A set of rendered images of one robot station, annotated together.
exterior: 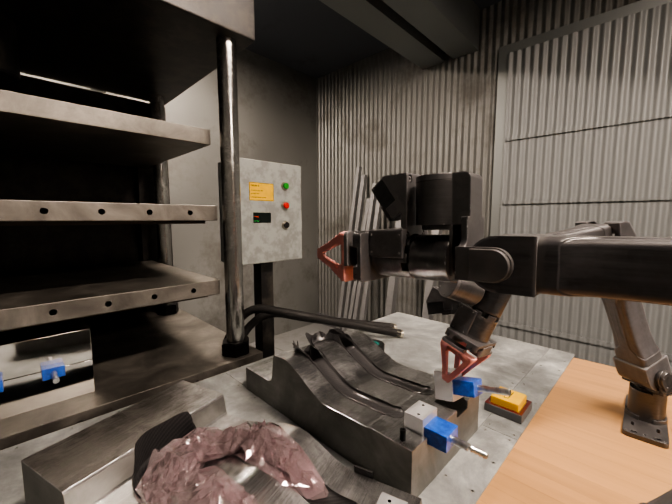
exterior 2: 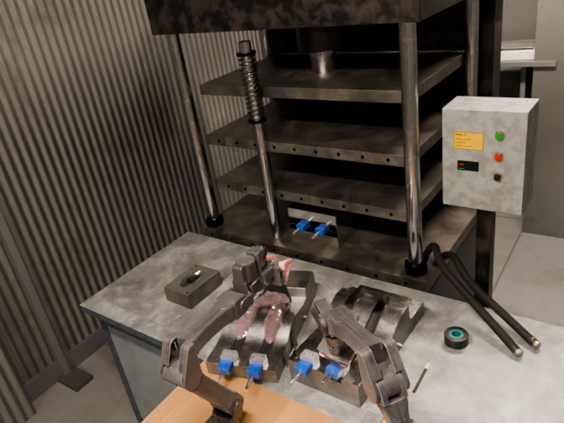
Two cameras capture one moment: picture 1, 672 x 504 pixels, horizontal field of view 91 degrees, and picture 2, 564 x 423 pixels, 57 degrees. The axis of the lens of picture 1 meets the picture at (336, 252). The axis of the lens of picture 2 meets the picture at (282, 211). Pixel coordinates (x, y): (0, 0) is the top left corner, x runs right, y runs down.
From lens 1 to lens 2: 1.71 m
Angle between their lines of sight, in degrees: 83
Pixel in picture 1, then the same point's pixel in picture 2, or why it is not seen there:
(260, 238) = (465, 185)
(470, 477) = (315, 401)
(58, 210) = (321, 152)
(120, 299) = (349, 206)
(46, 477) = not seen: hidden behind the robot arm
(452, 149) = not seen: outside the picture
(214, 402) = (300, 289)
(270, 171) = (480, 120)
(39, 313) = (317, 201)
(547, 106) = not seen: outside the picture
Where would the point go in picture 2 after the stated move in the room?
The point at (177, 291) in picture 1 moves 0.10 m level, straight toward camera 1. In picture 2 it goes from (380, 211) to (362, 220)
